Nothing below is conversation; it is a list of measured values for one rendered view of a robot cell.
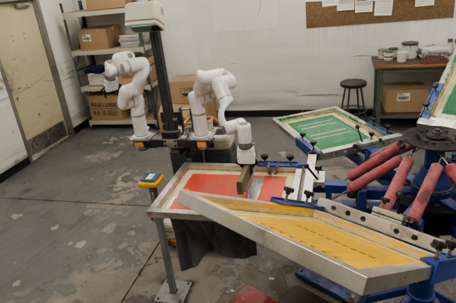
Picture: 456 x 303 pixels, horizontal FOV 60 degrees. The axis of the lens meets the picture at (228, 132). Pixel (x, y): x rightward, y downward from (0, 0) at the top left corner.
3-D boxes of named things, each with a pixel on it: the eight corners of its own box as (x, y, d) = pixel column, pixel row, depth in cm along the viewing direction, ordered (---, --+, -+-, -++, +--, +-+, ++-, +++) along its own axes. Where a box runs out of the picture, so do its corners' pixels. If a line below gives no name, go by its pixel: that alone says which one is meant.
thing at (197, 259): (182, 272, 233) (170, 211, 217) (184, 268, 236) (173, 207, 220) (258, 280, 220) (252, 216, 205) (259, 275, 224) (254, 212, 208)
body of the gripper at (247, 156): (256, 142, 217) (257, 159, 221) (237, 141, 220) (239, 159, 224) (253, 147, 210) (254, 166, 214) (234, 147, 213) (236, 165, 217)
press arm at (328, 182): (313, 192, 212) (313, 184, 210) (314, 186, 218) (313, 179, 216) (347, 194, 208) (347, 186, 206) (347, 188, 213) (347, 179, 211)
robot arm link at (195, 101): (188, 114, 262) (184, 91, 256) (205, 109, 268) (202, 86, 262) (194, 117, 254) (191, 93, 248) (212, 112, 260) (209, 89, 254)
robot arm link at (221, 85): (198, 76, 234) (220, 70, 240) (212, 108, 230) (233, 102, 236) (206, 62, 220) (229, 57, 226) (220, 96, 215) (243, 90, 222)
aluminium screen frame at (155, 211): (147, 217, 214) (146, 211, 213) (184, 167, 266) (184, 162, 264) (293, 226, 193) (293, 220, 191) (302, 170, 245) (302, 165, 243)
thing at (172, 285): (153, 301, 284) (127, 186, 248) (165, 279, 303) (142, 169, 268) (182, 305, 278) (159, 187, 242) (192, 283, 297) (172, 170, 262)
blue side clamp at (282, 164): (254, 173, 250) (253, 163, 247) (255, 169, 254) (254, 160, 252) (302, 175, 242) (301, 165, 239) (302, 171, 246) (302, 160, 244)
